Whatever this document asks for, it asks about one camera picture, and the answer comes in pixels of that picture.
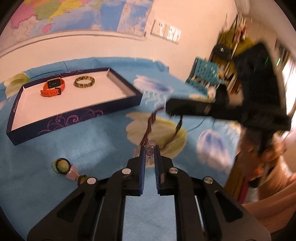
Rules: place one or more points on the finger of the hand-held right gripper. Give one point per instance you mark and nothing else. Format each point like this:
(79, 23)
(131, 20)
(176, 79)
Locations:
(187, 106)

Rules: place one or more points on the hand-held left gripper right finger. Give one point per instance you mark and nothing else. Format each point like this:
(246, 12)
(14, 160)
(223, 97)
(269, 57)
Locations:
(157, 172)

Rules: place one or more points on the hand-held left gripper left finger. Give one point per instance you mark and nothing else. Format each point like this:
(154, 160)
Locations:
(142, 172)

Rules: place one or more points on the navy floral box tray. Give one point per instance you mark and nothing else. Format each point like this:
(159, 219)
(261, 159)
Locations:
(69, 98)

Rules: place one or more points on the person's right hand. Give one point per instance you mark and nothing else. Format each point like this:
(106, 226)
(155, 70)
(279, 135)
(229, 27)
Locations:
(272, 153)

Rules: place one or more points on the blue plastic basket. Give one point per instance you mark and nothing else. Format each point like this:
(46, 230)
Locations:
(205, 71)

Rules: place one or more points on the cluttered storage shelf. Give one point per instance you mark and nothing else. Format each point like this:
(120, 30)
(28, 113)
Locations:
(227, 46)

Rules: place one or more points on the blue floral blanket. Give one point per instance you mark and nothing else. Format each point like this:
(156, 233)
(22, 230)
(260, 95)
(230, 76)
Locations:
(92, 150)

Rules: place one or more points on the tortoiseshell bangle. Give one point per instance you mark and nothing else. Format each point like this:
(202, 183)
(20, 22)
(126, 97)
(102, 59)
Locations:
(76, 84)

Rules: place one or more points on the orange smart watch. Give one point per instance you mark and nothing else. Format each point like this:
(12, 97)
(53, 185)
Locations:
(49, 93)

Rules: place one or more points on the white wall socket panel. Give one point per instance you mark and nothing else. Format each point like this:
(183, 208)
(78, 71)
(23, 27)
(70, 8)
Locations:
(174, 34)
(158, 27)

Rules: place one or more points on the colourful wall map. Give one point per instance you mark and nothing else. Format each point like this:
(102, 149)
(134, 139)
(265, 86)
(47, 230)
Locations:
(69, 14)

